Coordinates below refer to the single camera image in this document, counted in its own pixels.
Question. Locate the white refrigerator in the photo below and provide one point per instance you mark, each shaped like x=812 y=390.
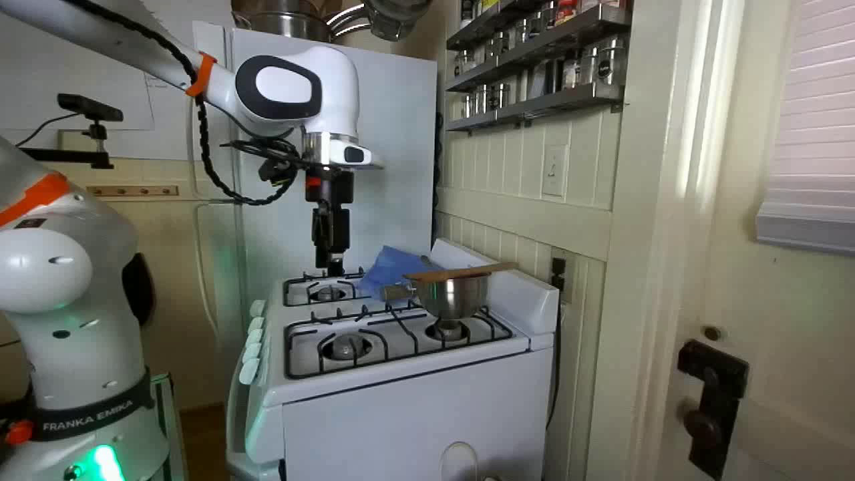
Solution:
x=402 y=160

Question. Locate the black wall plug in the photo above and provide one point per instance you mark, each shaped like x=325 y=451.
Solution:
x=560 y=271

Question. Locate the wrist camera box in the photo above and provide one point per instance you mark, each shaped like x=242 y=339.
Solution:
x=355 y=156

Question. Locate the hanging metal pot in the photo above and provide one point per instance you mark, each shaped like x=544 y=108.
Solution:
x=397 y=16

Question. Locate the white window blind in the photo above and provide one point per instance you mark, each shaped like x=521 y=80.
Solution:
x=810 y=134

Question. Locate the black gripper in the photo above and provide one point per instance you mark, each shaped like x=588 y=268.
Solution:
x=330 y=208

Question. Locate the blue plastic cloth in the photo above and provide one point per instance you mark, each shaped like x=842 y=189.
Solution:
x=390 y=271

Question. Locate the black door latch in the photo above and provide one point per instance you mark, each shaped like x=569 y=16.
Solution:
x=711 y=400

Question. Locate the white stove knob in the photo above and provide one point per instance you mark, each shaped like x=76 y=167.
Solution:
x=247 y=372
x=258 y=307
x=253 y=348
x=255 y=326

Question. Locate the silver metal bowl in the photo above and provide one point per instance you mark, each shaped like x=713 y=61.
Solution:
x=454 y=297

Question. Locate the white gas stove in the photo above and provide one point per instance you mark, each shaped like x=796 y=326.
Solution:
x=418 y=410

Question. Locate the long black burner grate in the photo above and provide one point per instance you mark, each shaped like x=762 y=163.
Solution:
x=390 y=332

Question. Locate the hanging steel bowl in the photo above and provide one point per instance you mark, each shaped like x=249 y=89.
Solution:
x=295 y=16

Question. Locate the white wall outlet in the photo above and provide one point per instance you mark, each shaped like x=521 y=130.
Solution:
x=553 y=172

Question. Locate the wooden spoon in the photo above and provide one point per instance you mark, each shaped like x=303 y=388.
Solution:
x=462 y=271

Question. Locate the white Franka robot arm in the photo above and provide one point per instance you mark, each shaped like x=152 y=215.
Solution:
x=295 y=89

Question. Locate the black camera on stand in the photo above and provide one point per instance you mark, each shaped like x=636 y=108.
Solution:
x=88 y=108

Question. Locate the short black burner grate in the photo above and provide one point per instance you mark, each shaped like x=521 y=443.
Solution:
x=325 y=289

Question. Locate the wooden wall strip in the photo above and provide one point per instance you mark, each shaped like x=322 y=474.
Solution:
x=134 y=189

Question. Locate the metal spice rack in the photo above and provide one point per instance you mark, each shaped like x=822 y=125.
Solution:
x=534 y=108

